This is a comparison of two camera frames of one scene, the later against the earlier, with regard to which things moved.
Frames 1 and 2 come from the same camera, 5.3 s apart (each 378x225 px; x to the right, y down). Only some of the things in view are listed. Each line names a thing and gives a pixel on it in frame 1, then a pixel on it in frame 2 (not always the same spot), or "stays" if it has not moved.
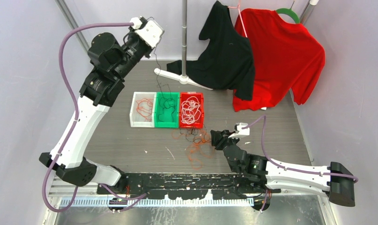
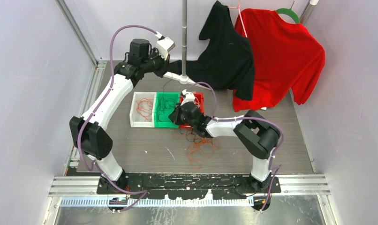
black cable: [169, 107] stays
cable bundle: [195, 135] stays
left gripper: [132, 33] to [165, 66]
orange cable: [203, 146] stays
